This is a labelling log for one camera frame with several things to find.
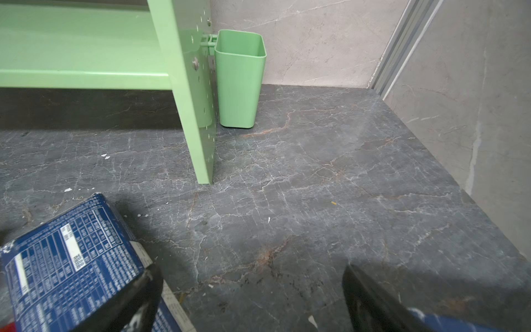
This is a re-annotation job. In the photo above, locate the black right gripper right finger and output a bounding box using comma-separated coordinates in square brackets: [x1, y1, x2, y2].
[342, 264, 431, 332]

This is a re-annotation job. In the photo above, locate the long blue spaghetti box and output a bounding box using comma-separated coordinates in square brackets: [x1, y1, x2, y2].
[1, 194, 194, 331]

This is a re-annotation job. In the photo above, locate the blue Barilla rigatoni box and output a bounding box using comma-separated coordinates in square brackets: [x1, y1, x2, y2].
[408, 308, 501, 332]

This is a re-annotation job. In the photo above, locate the green metal shelf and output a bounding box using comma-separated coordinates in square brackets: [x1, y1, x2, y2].
[1, 1, 216, 184]

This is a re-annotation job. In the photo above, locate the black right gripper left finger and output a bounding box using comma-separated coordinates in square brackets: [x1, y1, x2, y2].
[73, 264, 163, 331]

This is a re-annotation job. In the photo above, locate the green plastic cup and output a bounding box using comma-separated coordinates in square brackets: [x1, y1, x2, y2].
[201, 29, 267, 129]

